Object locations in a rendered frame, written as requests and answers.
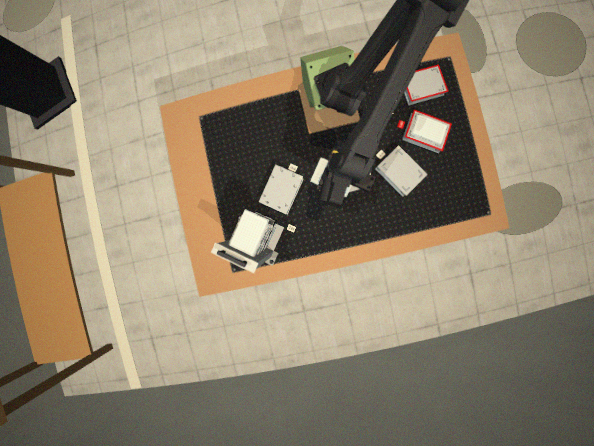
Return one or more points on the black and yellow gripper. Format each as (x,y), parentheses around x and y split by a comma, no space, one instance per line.
(324,175)

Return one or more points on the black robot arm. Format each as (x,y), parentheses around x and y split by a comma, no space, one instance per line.
(423,23)

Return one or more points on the grey shelf rack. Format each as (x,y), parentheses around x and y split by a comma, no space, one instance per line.
(260,256)

